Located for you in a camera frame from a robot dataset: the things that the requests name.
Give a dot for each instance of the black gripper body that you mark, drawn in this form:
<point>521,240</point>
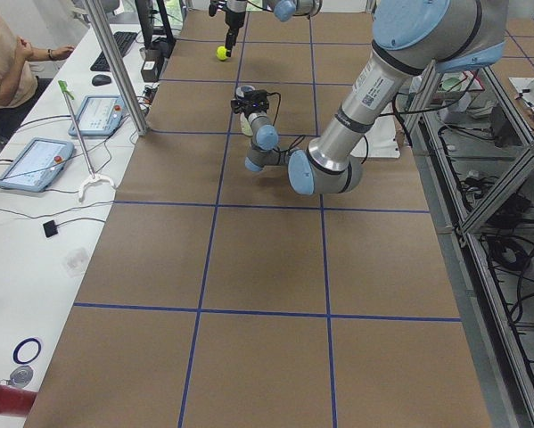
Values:
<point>234,20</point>
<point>236,107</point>

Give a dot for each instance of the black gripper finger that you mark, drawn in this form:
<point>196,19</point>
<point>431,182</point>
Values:
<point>230,42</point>

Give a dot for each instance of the yellow tennis ball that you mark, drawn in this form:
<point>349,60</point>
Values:
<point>221,53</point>

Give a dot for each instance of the white blue tennis ball can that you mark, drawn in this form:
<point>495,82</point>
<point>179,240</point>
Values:
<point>239,97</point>

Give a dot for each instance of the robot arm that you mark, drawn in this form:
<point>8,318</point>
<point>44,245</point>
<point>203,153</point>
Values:
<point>282,10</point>
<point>407,37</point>

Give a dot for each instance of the black box with label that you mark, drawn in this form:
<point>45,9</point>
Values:
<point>152,66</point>

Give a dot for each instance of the black monitor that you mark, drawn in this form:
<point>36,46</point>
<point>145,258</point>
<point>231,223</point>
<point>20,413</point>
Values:
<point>155,26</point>

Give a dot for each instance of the black computer mouse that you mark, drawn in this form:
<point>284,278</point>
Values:
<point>100,80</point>

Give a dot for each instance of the far teach pendant tablet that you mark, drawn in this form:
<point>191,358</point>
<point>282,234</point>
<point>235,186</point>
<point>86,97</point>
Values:
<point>100,115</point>

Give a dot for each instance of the teach pendant tablet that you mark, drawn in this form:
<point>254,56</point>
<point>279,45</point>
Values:
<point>38,165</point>
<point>100,115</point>

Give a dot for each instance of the reacher grabber tool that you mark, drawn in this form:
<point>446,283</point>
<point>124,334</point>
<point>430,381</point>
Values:
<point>93,176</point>

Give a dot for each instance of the near teach pendant tablet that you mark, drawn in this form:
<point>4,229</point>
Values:
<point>38,165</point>

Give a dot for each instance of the seated person beige shirt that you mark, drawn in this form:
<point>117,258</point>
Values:
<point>20,88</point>

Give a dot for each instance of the small black square pad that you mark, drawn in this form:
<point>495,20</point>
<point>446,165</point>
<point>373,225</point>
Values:
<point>50,228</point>

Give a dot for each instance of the round metal disc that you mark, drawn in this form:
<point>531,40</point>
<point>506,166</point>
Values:
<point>20,377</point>

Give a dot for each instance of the red cylinder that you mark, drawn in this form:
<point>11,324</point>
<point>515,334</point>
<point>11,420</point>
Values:
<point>15,402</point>

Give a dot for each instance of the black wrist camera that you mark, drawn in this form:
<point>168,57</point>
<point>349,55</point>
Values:
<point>245,95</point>
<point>215,6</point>

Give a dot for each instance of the aluminium frame post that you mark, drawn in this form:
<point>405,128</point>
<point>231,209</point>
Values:
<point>106,40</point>

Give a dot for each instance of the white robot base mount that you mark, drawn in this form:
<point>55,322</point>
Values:
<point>380,142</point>

